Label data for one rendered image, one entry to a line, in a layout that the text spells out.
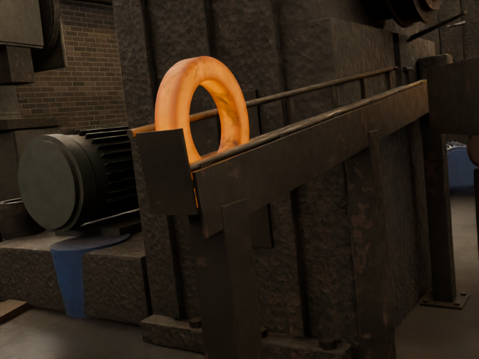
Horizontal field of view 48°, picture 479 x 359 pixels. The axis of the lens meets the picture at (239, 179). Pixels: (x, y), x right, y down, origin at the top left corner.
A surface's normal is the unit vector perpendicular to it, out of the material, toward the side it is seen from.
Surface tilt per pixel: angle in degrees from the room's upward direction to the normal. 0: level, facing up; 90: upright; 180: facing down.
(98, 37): 90
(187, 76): 90
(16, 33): 92
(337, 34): 90
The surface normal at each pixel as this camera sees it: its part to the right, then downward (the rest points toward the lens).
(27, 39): 0.91, -0.03
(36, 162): -0.55, 0.15
